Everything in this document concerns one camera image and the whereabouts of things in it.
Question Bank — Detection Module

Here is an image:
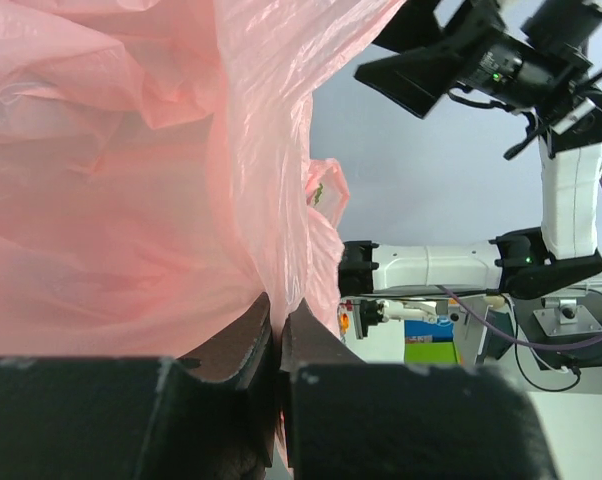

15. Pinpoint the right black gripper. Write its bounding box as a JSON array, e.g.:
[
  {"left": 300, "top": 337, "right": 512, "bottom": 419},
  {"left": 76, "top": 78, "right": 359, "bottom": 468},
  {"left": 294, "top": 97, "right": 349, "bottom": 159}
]
[{"left": 355, "top": 0, "right": 602, "bottom": 145}]

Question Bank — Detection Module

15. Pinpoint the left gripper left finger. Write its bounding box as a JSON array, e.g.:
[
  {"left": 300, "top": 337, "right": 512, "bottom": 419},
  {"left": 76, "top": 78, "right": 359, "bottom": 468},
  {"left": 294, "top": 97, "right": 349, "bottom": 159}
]
[{"left": 0, "top": 296, "right": 274, "bottom": 479}]

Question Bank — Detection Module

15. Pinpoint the pink plastic bag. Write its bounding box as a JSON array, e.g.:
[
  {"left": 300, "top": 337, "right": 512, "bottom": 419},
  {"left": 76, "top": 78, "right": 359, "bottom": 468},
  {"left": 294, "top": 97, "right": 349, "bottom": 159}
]
[{"left": 0, "top": 0, "right": 407, "bottom": 469}]

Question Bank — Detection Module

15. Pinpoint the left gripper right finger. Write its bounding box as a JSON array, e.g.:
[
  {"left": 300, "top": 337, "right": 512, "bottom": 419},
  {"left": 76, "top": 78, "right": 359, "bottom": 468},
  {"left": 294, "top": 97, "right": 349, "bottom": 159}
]
[{"left": 280, "top": 304, "right": 559, "bottom": 479}]

